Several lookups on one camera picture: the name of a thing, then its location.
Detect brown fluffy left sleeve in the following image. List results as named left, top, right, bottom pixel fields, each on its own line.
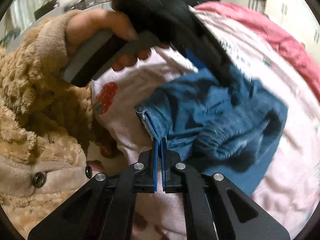
left=0, top=10, right=94, bottom=165

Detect white wardrobe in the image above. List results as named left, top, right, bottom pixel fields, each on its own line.
left=264, top=0, right=319, bottom=62

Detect red pink quilt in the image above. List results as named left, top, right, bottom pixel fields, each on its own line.
left=195, top=2, right=320, bottom=99

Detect pink strawberry bear bedsheet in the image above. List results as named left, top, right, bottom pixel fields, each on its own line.
left=92, top=10, right=319, bottom=238

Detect brown fluffy coat front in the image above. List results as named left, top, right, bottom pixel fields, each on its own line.
left=0, top=134, right=121, bottom=239

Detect left hand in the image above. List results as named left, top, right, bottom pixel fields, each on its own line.
left=65, top=9, right=138, bottom=60

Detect blue denim pants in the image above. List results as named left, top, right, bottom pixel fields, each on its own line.
left=135, top=67, right=287, bottom=195

